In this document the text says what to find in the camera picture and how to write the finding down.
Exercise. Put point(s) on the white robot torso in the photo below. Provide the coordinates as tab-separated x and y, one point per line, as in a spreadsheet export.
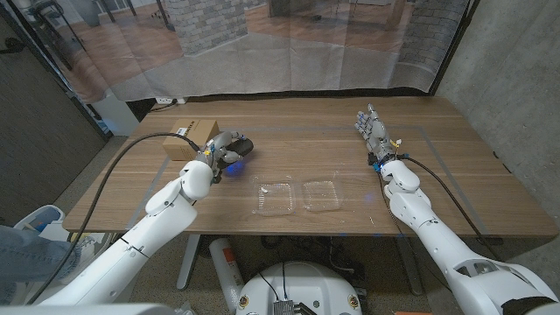
302	284

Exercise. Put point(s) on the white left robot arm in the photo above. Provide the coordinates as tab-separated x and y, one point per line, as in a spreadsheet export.
140	236

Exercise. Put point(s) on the printed room backdrop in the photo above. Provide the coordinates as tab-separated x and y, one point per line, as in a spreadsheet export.
262	57

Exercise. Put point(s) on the clear plastic clamshell container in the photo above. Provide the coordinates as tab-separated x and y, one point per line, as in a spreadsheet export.
297	197

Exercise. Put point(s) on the grey table leg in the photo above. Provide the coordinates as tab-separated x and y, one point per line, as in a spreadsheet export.
409	267

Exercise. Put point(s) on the white power strip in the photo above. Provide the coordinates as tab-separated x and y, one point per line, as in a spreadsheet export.
168	100

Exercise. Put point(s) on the black backdrop frame pole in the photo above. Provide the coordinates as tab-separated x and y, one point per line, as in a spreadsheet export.
455	46

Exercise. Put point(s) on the white bin with blue contents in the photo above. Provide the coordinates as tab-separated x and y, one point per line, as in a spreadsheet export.
41	216

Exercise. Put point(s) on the white roll with orange label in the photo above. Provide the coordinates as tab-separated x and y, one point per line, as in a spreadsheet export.
227	271

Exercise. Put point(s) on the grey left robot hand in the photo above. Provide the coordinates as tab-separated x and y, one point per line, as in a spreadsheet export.
219	146

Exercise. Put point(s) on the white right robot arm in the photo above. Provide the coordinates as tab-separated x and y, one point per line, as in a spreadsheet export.
437	240

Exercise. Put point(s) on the white table leg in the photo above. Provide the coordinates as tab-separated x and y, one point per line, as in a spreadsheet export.
188	262

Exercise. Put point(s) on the grey perforated wall panel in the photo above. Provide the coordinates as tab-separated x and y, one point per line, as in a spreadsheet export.
39	144

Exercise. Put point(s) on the cardboard packing box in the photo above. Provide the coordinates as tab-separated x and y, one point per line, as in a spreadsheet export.
190	131

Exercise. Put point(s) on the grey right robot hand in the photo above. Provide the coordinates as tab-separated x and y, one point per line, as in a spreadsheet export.
378	135

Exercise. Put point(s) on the white shoe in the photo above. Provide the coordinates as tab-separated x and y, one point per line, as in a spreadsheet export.
89	247

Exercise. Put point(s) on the person leg in jeans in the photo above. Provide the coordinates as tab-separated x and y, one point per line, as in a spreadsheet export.
30	262

